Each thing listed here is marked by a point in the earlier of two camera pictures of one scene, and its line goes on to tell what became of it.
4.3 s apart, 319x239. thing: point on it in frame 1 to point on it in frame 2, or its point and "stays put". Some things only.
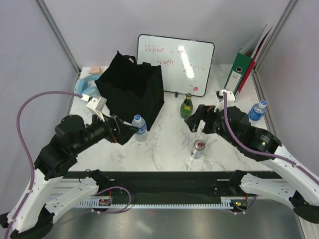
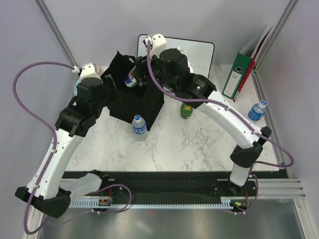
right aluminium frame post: (291, 5) stays put
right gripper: (205, 113) to (141, 66)
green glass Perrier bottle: (186, 108) stays put
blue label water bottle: (141, 135) stays put
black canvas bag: (131, 88) stays put
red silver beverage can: (197, 152) to (131, 82)
